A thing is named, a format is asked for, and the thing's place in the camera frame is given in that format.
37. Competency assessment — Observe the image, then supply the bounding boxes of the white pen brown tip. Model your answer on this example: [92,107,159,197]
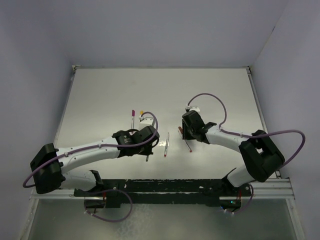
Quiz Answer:
[178,131,192,153]

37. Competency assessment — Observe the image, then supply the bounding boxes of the white pen purple end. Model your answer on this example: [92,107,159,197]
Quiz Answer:
[131,114,135,129]

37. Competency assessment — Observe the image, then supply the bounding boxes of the white pen red end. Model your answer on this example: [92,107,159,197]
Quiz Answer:
[163,132,170,157]

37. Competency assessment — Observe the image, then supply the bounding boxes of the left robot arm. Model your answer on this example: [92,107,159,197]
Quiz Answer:
[30,125,160,196]

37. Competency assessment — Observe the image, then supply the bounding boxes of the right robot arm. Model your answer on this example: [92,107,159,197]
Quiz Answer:
[181,110,285,196]

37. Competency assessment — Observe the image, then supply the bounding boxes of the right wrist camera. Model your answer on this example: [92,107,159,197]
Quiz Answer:
[185,105,200,113]

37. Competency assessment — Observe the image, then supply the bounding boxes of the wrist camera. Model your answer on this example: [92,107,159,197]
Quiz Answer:
[185,105,200,113]
[138,117,154,131]

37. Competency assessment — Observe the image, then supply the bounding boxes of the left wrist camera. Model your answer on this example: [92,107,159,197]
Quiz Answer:
[138,117,154,131]

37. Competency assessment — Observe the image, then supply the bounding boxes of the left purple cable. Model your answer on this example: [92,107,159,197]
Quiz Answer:
[22,111,160,188]

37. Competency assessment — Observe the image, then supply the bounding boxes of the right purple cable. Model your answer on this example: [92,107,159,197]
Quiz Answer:
[187,93,307,173]

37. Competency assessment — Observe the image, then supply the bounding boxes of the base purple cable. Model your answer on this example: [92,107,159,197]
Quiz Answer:
[83,187,134,223]

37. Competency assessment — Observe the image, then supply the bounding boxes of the black base frame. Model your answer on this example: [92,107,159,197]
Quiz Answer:
[74,178,252,209]

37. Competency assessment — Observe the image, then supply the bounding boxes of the aluminium rail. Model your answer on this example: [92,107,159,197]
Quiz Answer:
[30,189,75,200]

